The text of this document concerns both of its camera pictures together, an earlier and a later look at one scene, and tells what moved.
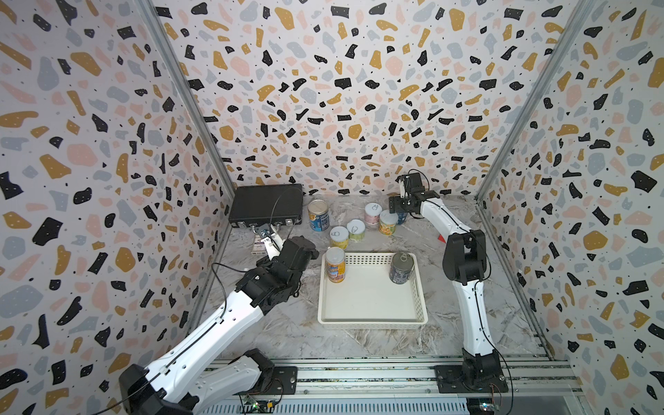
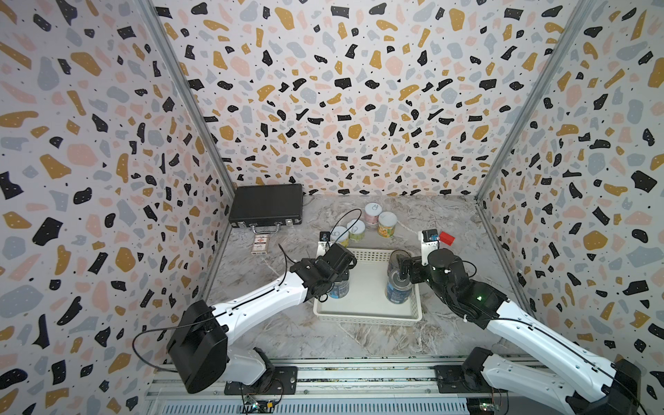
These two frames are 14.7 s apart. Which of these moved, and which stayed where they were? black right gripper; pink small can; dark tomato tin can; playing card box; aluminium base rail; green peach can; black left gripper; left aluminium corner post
Moved: black left gripper; black right gripper
Stayed: dark tomato tin can; playing card box; left aluminium corner post; pink small can; aluminium base rail; green peach can
